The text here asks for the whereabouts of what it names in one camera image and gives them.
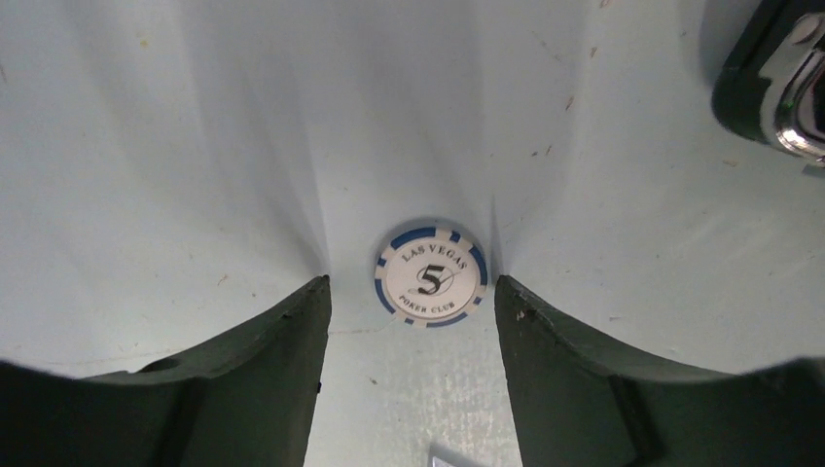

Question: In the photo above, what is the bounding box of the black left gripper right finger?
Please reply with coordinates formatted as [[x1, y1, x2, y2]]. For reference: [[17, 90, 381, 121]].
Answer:
[[494, 275, 824, 466]]

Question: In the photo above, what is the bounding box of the black poker set case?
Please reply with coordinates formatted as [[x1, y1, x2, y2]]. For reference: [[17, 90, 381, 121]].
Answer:
[[711, 1, 824, 167]]

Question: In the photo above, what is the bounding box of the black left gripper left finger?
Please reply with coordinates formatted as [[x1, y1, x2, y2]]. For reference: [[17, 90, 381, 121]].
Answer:
[[1, 276, 332, 466]]

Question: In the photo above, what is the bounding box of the all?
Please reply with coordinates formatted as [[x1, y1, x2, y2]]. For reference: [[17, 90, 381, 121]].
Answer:
[[428, 444, 483, 467]]

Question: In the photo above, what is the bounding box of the white blue poker chip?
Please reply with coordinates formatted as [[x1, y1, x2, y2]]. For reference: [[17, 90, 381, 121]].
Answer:
[[374, 224, 490, 328]]

